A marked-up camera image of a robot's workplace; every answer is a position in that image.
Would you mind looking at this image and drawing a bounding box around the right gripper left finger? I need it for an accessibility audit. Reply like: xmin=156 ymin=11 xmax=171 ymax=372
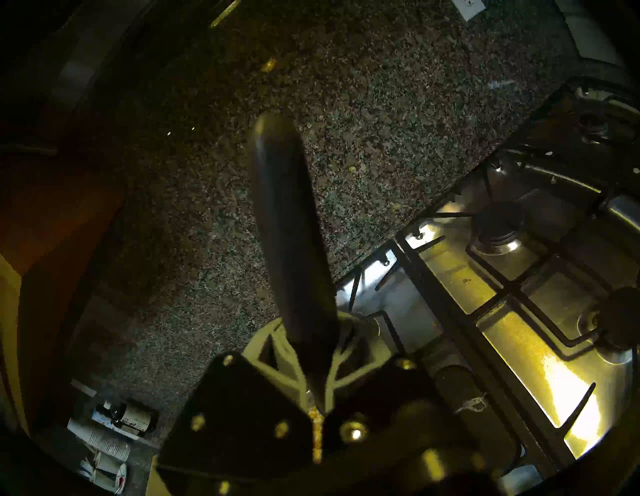
xmin=156 ymin=320 xmax=321 ymax=471

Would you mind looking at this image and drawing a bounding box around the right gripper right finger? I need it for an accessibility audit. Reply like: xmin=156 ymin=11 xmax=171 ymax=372
xmin=324 ymin=314 xmax=476 ymax=471

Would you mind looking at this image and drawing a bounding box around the black handled steel ladle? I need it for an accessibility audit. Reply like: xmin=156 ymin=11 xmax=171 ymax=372
xmin=247 ymin=111 xmax=342 ymax=465

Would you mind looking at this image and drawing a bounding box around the soy sauce bottle white cap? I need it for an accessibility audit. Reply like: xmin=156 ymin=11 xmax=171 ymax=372
xmin=96 ymin=399 xmax=159 ymax=435

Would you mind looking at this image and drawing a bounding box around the yellow terry towel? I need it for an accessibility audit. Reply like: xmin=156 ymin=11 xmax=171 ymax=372
xmin=146 ymin=462 xmax=173 ymax=496

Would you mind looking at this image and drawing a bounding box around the stack of white paper cups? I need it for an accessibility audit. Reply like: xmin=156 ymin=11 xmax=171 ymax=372
xmin=66 ymin=417 xmax=132 ymax=462

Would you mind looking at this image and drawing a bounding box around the white paper cup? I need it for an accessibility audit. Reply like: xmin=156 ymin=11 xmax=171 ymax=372
xmin=94 ymin=451 xmax=125 ymax=475
xmin=79 ymin=462 xmax=118 ymax=493

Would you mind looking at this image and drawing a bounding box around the black gas stovetop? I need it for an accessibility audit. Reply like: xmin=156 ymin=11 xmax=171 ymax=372
xmin=335 ymin=75 xmax=640 ymax=496

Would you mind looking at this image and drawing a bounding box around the range hood lamp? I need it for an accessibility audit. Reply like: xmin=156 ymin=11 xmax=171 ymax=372
xmin=209 ymin=0 xmax=242 ymax=29

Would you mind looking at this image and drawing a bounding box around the white toaster oven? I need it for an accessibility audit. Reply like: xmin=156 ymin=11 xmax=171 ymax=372
xmin=555 ymin=0 xmax=626 ymax=66

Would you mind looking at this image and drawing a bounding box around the white wall outlet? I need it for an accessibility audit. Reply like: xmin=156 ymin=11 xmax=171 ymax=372
xmin=452 ymin=0 xmax=487 ymax=22

